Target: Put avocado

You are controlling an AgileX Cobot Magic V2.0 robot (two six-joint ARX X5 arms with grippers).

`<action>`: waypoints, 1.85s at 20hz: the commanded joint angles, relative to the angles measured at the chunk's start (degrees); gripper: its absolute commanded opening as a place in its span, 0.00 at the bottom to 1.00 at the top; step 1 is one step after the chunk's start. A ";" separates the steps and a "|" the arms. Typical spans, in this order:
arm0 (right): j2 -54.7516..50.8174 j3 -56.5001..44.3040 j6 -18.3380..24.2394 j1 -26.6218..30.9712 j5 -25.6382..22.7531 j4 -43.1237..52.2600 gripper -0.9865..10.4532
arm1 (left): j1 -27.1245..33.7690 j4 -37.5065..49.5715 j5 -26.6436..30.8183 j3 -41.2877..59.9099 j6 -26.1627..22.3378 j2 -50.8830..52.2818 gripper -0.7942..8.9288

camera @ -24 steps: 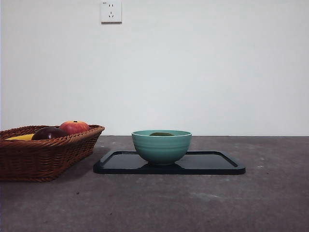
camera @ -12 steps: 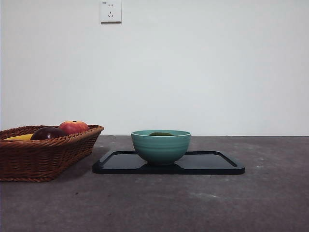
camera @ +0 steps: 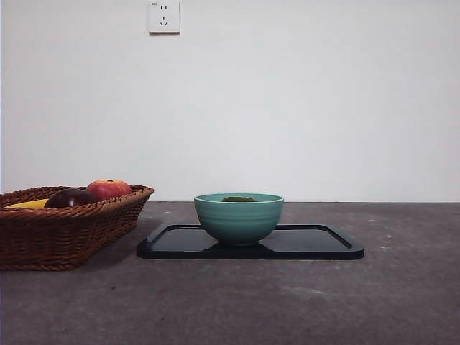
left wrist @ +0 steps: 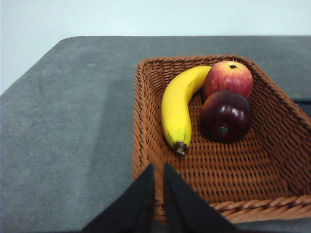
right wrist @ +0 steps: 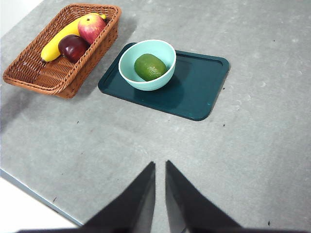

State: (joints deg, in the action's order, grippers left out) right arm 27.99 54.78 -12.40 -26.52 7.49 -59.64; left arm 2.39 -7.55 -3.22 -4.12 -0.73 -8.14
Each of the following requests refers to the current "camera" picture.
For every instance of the yellow banana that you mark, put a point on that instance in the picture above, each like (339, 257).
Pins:
(30, 204)

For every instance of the dark purple plum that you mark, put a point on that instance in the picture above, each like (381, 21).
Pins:
(70, 198)

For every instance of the red yellow apple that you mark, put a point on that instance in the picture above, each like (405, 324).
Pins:
(108, 188)

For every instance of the teal ceramic bowl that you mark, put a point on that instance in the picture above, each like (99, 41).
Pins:
(239, 223)

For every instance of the green avocado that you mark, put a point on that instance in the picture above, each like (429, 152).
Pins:
(238, 199)

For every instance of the white wall socket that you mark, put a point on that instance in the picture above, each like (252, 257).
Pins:
(164, 18)

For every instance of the black rectangular tray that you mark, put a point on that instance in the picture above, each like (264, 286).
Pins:
(309, 244)

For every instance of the brown wicker basket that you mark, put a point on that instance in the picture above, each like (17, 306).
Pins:
(54, 237)

